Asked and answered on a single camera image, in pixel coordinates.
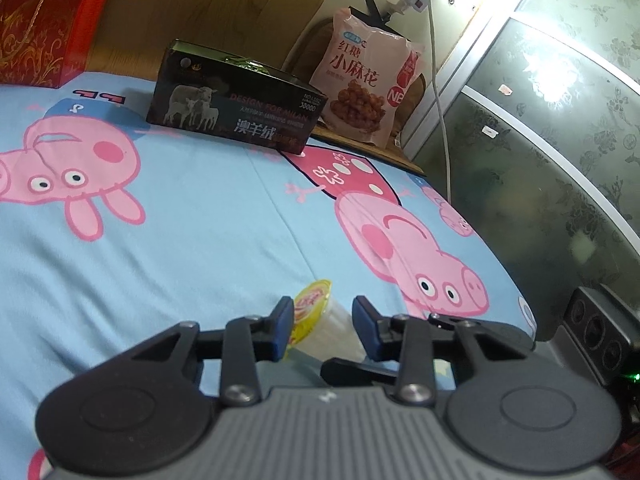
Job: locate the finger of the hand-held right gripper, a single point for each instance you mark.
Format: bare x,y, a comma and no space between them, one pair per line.
442,321
355,371

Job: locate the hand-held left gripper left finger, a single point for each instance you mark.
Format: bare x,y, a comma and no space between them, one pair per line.
282,330

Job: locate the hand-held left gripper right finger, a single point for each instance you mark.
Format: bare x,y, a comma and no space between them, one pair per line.
364,330

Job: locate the yellow lid jelly cup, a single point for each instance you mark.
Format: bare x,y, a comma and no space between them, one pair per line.
320,320

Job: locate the black cardboard box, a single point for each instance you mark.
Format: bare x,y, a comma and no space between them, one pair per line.
240,120

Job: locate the large green snack packet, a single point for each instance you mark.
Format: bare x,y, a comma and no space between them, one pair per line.
250,65

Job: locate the pig printed blue blanket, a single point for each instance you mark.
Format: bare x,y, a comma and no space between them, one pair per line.
200,240

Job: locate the frosted glass wardrobe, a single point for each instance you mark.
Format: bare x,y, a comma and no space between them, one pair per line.
550,160

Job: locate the large pink snack bag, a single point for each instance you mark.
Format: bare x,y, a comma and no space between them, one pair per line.
360,75

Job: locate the wooden headboard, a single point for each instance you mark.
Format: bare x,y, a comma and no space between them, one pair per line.
200,5

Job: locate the red gift box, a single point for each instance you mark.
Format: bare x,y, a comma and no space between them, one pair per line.
40,25

